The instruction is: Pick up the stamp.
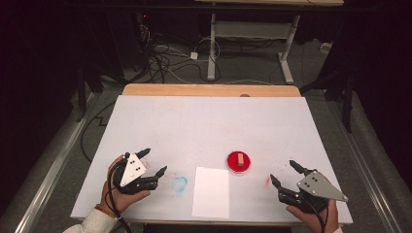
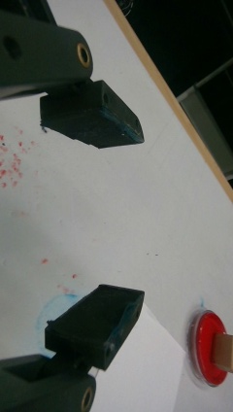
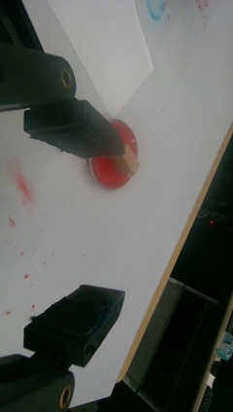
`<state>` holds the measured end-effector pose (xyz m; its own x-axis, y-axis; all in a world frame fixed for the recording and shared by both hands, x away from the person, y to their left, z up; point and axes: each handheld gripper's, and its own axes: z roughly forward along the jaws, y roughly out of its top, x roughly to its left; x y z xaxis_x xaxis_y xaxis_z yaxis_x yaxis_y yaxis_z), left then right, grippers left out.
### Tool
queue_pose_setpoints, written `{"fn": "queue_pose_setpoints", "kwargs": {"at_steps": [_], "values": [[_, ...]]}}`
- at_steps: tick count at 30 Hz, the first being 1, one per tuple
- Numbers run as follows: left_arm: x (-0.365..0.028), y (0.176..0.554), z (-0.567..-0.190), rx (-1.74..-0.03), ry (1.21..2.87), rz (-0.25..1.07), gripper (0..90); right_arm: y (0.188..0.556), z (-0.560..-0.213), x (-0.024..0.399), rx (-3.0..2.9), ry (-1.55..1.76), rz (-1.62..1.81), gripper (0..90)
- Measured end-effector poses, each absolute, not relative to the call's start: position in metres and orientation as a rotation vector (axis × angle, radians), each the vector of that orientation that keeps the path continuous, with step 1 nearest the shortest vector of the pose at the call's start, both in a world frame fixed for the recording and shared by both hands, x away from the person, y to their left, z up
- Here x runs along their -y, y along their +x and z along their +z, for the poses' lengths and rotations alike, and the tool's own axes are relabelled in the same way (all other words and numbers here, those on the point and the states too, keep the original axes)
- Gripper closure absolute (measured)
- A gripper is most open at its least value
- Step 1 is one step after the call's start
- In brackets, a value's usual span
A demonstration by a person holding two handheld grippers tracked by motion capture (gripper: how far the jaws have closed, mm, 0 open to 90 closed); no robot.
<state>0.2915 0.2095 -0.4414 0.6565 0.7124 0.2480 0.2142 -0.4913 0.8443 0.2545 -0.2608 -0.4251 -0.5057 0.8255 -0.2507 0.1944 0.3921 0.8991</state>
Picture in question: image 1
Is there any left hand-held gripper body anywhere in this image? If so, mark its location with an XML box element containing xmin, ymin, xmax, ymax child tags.
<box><xmin>111</xmin><ymin>151</ymin><xmax>159</xmax><ymax>196</ymax></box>

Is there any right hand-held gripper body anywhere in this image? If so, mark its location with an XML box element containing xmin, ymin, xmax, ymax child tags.
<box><xmin>277</xmin><ymin>168</ymin><xmax>350</xmax><ymax>215</ymax></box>

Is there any round red ink pad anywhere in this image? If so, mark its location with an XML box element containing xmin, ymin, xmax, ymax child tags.
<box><xmin>225</xmin><ymin>150</ymin><xmax>253</xmax><ymax>176</ymax></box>

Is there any white paper sheet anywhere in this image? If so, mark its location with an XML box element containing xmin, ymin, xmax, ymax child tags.
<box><xmin>190</xmin><ymin>166</ymin><xmax>231</xmax><ymax>219</ymax></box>

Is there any person's left hand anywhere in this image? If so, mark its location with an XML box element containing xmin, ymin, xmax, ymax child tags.
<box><xmin>97</xmin><ymin>154</ymin><xmax>152</xmax><ymax>216</ymax></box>

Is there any person's right hand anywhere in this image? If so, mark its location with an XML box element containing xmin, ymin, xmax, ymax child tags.
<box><xmin>285</xmin><ymin>197</ymin><xmax>340</xmax><ymax>233</ymax></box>

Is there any large white board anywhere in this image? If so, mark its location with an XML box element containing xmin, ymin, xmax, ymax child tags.
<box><xmin>69</xmin><ymin>94</ymin><xmax>355</xmax><ymax>225</ymax></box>

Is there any black metal stand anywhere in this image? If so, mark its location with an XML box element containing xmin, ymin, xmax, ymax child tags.
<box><xmin>75</xmin><ymin>62</ymin><xmax>105</xmax><ymax>123</ymax></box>
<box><xmin>300</xmin><ymin>69</ymin><xmax>355</xmax><ymax>134</ymax></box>

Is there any wooden table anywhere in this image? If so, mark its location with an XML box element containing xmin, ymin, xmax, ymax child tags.
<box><xmin>120</xmin><ymin>83</ymin><xmax>345</xmax><ymax>228</ymax></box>

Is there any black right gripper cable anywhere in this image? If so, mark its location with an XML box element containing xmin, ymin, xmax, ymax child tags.
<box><xmin>302</xmin><ymin>196</ymin><xmax>328</xmax><ymax>233</ymax></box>

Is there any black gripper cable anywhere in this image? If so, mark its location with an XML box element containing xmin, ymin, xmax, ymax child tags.
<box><xmin>302</xmin><ymin>196</ymin><xmax>328</xmax><ymax>233</ymax></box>
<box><xmin>107</xmin><ymin>163</ymin><xmax>134</xmax><ymax>233</ymax></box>

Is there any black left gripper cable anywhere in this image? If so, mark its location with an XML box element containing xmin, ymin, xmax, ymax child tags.
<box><xmin>107</xmin><ymin>163</ymin><xmax>134</xmax><ymax>233</ymax></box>

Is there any orange bracelet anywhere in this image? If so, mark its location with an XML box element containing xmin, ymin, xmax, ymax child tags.
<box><xmin>94</xmin><ymin>203</ymin><xmax>119</xmax><ymax>219</ymax></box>

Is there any grey metal floor rail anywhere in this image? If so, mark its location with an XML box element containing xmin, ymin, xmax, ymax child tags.
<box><xmin>325</xmin><ymin>99</ymin><xmax>404</xmax><ymax>233</ymax></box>
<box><xmin>14</xmin><ymin>92</ymin><xmax>100</xmax><ymax>233</ymax></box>

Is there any black floor cable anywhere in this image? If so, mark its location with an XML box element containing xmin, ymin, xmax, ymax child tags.
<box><xmin>80</xmin><ymin>101</ymin><xmax>117</xmax><ymax>163</ymax></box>

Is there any tangle of floor cables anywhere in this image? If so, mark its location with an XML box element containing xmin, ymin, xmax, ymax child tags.
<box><xmin>135</xmin><ymin>13</ymin><xmax>224</xmax><ymax>84</ymax></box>

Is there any white metal desk frame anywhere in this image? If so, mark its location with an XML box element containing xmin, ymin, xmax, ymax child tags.
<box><xmin>193</xmin><ymin>0</ymin><xmax>345</xmax><ymax>85</ymax></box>

